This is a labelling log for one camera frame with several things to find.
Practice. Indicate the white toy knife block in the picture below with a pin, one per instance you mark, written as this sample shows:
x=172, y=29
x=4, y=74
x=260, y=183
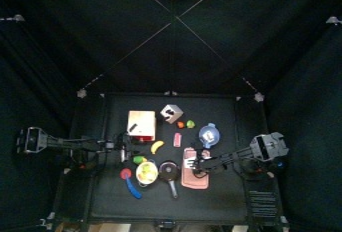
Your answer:
x=173, y=110

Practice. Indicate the pink plastic tray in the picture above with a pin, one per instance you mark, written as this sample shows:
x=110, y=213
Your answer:
x=195, y=181

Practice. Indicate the white printed toy block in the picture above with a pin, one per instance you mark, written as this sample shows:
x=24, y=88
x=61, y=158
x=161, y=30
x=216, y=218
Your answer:
x=208, y=136

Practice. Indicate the white toy pot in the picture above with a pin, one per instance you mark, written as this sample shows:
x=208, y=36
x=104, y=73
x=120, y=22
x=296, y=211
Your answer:
x=146, y=184

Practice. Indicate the grey metal frame bracket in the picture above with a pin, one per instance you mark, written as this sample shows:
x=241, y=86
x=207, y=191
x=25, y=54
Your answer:
x=257, y=97
x=16, y=18
x=168, y=93
x=332, y=20
x=81, y=93

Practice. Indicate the yellow toy food piece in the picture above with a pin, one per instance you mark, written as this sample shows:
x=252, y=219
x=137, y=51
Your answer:
x=146, y=173

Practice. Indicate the black table level camera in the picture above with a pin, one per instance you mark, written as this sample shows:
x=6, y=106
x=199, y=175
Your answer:
x=167, y=223

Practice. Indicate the blue toy bowl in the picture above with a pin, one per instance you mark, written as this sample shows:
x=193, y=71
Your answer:
x=201, y=136

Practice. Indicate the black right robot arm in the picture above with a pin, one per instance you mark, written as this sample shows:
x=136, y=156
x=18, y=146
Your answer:
x=231, y=157

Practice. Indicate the yellow toy banana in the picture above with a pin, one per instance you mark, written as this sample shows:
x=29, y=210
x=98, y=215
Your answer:
x=154, y=147

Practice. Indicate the small black stick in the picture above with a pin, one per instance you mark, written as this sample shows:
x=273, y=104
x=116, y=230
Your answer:
x=132, y=127

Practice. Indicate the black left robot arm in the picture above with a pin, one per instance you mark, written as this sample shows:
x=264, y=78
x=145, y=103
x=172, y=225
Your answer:
x=66, y=142

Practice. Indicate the white flat sheet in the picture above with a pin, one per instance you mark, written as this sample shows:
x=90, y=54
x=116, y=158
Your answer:
x=142, y=126

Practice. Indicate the green and yellow toy corn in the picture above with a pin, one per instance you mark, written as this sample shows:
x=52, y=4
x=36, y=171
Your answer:
x=138, y=159

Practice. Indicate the red striped white toy block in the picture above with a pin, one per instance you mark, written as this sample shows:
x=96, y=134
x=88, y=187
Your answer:
x=176, y=140

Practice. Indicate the orange toy carrot piece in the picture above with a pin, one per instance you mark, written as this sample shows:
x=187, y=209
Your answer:
x=180, y=125

